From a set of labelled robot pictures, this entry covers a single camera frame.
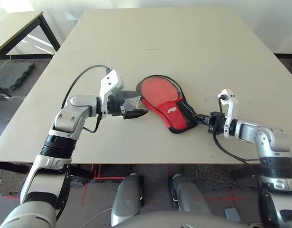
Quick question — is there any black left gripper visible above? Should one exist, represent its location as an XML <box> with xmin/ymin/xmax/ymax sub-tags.
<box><xmin>107</xmin><ymin>89</ymin><xmax>148</xmax><ymax>120</ymax></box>

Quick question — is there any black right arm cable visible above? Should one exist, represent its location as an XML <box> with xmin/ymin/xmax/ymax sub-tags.
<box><xmin>213</xmin><ymin>94</ymin><xmax>263</xmax><ymax>192</ymax></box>

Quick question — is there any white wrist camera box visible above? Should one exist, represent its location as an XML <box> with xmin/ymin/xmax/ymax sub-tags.
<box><xmin>99</xmin><ymin>69</ymin><xmax>124</xmax><ymax>117</ymax></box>
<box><xmin>217</xmin><ymin>89</ymin><xmax>239</xmax><ymax>139</ymax></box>

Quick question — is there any side table with black legs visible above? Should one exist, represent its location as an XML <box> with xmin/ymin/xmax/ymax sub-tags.
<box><xmin>0</xmin><ymin>10</ymin><xmax>61</xmax><ymax>98</ymax></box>

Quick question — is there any red black paddle case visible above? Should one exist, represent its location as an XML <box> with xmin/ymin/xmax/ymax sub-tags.
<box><xmin>135</xmin><ymin>75</ymin><xmax>199</xmax><ymax>135</ymax></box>

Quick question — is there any grey robot right leg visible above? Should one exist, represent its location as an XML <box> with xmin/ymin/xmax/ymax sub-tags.
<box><xmin>169</xmin><ymin>174</ymin><xmax>213</xmax><ymax>216</ymax></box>

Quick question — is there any grey robot leg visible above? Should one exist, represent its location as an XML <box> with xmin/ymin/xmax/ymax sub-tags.
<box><xmin>111</xmin><ymin>173</ymin><xmax>144</xmax><ymax>225</ymax></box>
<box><xmin>169</xmin><ymin>174</ymin><xmax>213</xmax><ymax>216</ymax></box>

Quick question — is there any red ping-pong paddle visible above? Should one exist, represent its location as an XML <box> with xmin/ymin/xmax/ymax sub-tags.
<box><xmin>141</xmin><ymin>77</ymin><xmax>179</xmax><ymax>112</ymax></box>

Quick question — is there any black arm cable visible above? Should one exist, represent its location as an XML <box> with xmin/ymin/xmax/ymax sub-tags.
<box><xmin>213</xmin><ymin>94</ymin><xmax>263</xmax><ymax>192</ymax></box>
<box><xmin>62</xmin><ymin>64</ymin><xmax>112</xmax><ymax>134</ymax></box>

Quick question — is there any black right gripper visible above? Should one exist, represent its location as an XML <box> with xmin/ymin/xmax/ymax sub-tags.
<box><xmin>194</xmin><ymin>111</ymin><xmax>226</xmax><ymax>135</ymax></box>

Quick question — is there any dark foam floor mat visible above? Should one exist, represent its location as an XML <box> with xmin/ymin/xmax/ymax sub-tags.
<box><xmin>0</xmin><ymin>59</ymin><xmax>36</xmax><ymax>92</ymax></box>
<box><xmin>183</xmin><ymin>164</ymin><xmax>263</xmax><ymax>190</ymax></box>

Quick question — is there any grey robot left leg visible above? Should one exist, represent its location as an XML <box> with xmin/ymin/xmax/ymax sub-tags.
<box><xmin>111</xmin><ymin>173</ymin><xmax>144</xmax><ymax>225</ymax></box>

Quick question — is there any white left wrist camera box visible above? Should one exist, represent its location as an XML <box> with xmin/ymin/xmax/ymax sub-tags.
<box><xmin>99</xmin><ymin>69</ymin><xmax>124</xmax><ymax>117</ymax></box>

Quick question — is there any small grey floor box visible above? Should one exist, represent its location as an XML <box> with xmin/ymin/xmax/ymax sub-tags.
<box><xmin>223</xmin><ymin>207</ymin><xmax>240</xmax><ymax>222</ymax></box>

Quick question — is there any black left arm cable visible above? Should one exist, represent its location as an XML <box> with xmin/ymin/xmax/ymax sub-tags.
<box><xmin>62</xmin><ymin>64</ymin><xmax>112</xmax><ymax>134</ymax></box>

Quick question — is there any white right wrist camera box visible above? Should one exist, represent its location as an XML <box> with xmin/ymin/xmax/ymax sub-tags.
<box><xmin>217</xmin><ymin>89</ymin><xmax>239</xmax><ymax>139</ymax></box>

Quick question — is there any grey robot torso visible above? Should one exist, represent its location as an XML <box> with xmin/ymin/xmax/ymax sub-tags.
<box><xmin>107</xmin><ymin>210</ymin><xmax>246</xmax><ymax>228</ymax></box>

